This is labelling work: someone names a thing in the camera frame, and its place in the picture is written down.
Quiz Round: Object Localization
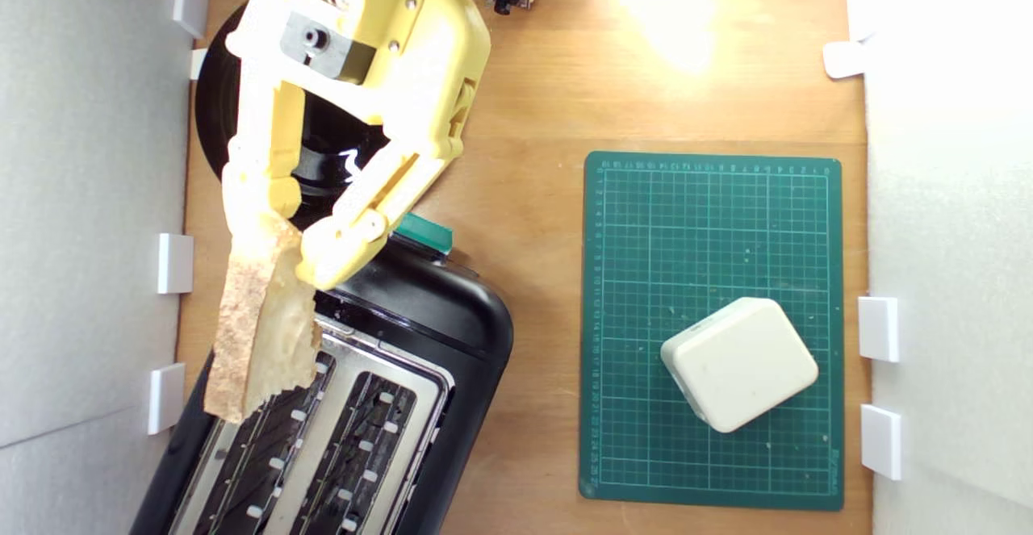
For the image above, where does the black round plate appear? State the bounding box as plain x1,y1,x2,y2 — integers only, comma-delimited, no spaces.
194,2,404,233

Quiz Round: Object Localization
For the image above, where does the brown bread slice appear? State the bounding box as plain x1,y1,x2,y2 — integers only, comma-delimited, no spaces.
203,211,324,425

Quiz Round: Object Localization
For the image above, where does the white block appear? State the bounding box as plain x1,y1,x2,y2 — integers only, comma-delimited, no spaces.
660,297,820,434

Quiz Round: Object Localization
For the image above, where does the black two-slot toaster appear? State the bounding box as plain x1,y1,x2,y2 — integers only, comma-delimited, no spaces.
129,212,515,535

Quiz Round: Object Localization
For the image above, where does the green cutting mat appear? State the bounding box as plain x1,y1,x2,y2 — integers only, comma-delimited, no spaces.
579,151,845,512

